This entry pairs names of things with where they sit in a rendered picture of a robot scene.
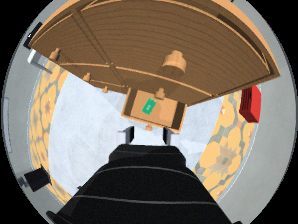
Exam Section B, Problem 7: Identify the brown wooden chest of drawers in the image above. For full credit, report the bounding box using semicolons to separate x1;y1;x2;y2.
28;0;280;107

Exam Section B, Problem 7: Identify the brown wooden drawer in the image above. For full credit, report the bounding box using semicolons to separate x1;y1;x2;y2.
59;63;123;86
116;67;212;104
89;80;128;95
121;88;187;133
32;11;106;63
80;0;270;95

